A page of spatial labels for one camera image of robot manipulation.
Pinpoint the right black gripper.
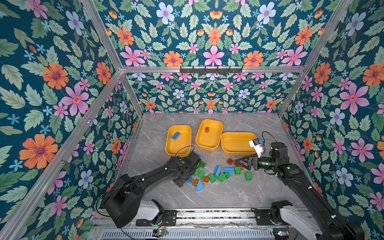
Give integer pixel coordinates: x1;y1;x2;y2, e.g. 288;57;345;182
236;152;278;172

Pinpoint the green long lego brick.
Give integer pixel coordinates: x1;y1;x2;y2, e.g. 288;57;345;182
199;161;206;168

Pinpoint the blue long lego brick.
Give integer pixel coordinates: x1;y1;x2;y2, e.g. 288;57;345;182
171;132;181;141

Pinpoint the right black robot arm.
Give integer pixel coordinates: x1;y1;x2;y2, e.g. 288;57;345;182
236;141;365;240

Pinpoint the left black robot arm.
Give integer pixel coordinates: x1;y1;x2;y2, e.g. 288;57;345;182
103;152;201;228

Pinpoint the brown lego brick cluster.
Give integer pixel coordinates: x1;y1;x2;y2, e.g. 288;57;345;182
227;158;244;171

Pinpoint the blue flat lego brick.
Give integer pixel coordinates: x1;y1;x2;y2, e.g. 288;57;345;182
224;167;236;174

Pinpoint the right yellow plastic bin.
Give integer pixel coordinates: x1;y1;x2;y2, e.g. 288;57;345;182
221;132;257;156

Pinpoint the yellow plastic bin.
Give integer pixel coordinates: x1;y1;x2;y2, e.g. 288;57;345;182
221;132;257;156
165;125;192;158
196;119;224;152

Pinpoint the blue sloped lego brick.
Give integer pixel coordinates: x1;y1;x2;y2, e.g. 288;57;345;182
196;180;204;192

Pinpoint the green lego small brick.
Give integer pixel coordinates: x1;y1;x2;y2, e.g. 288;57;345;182
218;173;226;183

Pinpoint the left yellow plastic bin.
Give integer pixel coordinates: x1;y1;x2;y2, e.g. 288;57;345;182
165;125;192;158

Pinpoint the middle yellow plastic bin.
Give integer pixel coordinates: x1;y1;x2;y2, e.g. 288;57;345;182
196;119;224;152

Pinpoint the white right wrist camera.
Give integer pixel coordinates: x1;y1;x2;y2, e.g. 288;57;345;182
249;139;265;158

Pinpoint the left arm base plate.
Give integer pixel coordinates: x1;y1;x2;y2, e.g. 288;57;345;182
136;210;178;227

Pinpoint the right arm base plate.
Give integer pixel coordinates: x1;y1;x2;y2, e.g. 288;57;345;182
251;207;287;226

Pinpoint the aluminium front rail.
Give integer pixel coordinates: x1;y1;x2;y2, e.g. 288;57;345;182
88;208;312;240

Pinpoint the black bracket on back rail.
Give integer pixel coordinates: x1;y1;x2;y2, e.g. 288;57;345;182
179;66;243;75

